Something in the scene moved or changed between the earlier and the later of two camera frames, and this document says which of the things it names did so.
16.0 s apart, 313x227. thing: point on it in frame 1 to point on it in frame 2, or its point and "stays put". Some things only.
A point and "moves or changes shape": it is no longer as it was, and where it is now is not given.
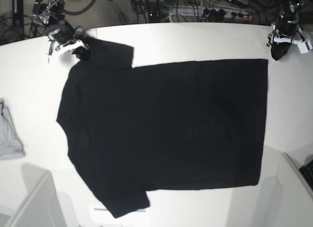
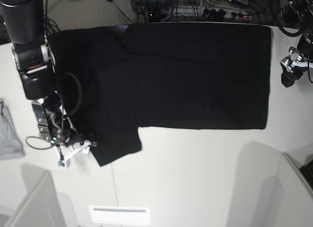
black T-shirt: [132, 129] moves or changes shape
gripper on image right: [287, 24] to [295, 63]
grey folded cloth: [11, 145] stays put
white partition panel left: [40, 208] stays put
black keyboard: [306, 170] stays put
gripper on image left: [63, 33] to [53, 124]
